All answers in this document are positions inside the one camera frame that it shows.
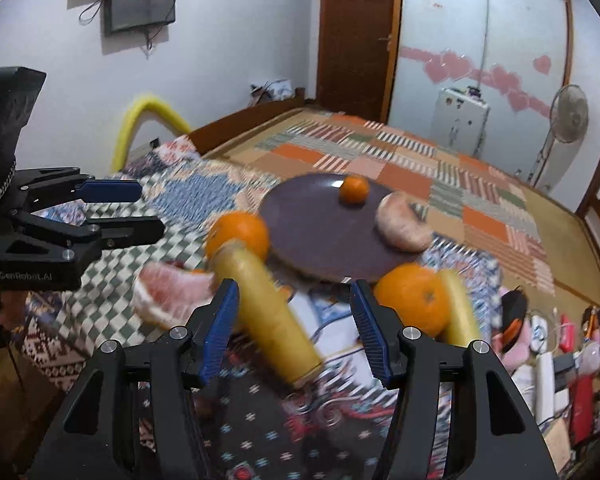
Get dark brown round plate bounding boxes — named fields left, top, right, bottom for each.
left=258, top=173, right=431, bottom=283

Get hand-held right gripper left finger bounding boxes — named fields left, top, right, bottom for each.
left=40, top=277, right=241, bottom=480

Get peeled pomelo piece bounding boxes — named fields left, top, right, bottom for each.
left=131, top=260, right=220, bottom=330
left=375, top=191, right=433, bottom=252

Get large orange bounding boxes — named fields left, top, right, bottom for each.
left=205, top=211, right=271, bottom=263
left=373, top=263, right=452, bottom=338

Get brown wooden door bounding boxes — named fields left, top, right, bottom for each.
left=317, top=0, right=405, bottom=123

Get orange striped patchwork blanket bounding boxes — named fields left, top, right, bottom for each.
left=252, top=110, right=556, bottom=296

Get pink plush toy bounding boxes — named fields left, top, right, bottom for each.
left=497, top=287, right=536, bottom=368

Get yellow banana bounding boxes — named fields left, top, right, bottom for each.
left=437, top=269, right=482, bottom=348
left=209, top=240, right=325, bottom=390

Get white air cooler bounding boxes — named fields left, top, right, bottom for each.
left=430, top=87, right=491, bottom=157

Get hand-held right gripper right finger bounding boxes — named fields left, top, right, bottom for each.
left=350, top=279, right=561, bottom=480

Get person's left hand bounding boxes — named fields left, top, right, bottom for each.
left=0, top=290, right=30, bottom=333

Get small tangerine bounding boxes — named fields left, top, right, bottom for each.
left=339, top=175, right=370, bottom=207

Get wooden bed footboard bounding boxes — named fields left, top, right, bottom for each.
left=187, top=87, right=321, bottom=157

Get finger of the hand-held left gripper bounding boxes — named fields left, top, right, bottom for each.
left=15, top=165, right=144, bottom=212
left=9, top=209, right=166, bottom=262

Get small black wall monitor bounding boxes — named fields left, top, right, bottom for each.
left=103, top=0, right=177, bottom=36

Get printed patchwork quilt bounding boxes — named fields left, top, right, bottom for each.
left=22, top=140, right=506, bottom=480

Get black and orange object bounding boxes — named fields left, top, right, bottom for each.
left=497, top=287, right=530, bottom=356

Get white standing fan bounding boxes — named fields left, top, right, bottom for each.
left=527, top=84, right=590, bottom=193

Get tan woven bed mat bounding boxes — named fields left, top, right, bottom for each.
left=202, top=106, right=600, bottom=306

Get pile of bags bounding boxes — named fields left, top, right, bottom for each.
left=250, top=79, right=295, bottom=107

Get frosted wardrobe sliding doors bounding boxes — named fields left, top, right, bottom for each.
left=385, top=0, right=576, bottom=161

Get yellow foam tube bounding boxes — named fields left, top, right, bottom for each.
left=111, top=93, right=193, bottom=173

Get black monitor cable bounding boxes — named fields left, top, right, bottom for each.
left=78, top=0, right=105, bottom=26

